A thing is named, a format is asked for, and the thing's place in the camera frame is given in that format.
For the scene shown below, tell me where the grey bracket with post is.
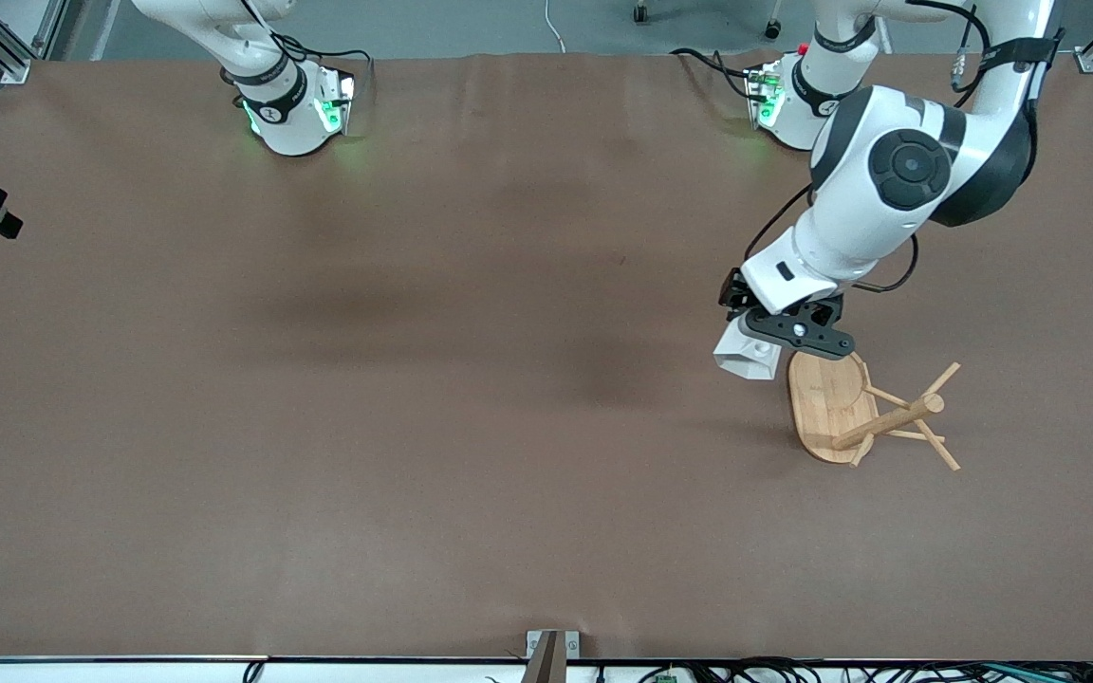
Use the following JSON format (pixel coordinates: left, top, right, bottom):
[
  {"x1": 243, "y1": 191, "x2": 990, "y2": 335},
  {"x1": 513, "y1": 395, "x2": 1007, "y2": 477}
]
[{"x1": 520, "y1": 629, "x2": 582, "y2": 683}]

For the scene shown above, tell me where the brown table cover sheet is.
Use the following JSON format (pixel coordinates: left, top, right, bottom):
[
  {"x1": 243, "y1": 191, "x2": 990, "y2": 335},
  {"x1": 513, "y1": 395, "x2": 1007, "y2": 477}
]
[{"x1": 0, "y1": 52, "x2": 1093, "y2": 662}]

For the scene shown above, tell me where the black arm base cable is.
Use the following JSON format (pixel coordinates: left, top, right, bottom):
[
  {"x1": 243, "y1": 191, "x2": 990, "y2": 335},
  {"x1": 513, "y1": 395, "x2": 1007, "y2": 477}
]
[
  {"x1": 220, "y1": 0, "x2": 374, "y2": 101},
  {"x1": 670, "y1": 47, "x2": 761, "y2": 101}
]

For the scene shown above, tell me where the wooden cup rack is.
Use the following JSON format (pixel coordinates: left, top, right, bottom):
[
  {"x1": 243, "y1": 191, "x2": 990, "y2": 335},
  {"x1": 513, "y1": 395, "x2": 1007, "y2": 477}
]
[{"x1": 787, "y1": 349, "x2": 963, "y2": 472}]

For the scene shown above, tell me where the white faceted cup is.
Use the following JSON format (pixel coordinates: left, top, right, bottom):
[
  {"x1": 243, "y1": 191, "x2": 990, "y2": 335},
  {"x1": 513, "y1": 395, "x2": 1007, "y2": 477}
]
[{"x1": 713, "y1": 318, "x2": 785, "y2": 382}]

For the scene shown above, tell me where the black left arm wrist cable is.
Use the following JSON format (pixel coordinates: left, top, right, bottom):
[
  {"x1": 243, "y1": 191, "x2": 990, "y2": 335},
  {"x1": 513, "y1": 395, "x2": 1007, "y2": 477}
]
[{"x1": 744, "y1": 0, "x2": 995, "y2": 295}]

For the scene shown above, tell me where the black left arm base cable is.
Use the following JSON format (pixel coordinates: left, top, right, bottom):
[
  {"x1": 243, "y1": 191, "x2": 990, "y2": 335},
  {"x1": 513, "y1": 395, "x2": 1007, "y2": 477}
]
[{"x1": 670, "y1": 47, "x2": 761, "y2": 101}]

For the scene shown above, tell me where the black right arm base cable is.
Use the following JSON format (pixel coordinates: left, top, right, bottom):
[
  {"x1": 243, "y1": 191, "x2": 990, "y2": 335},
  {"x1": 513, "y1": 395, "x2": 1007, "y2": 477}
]
[{"x1": 220, "y1": 0, "x2": 374, "y2": 101}]

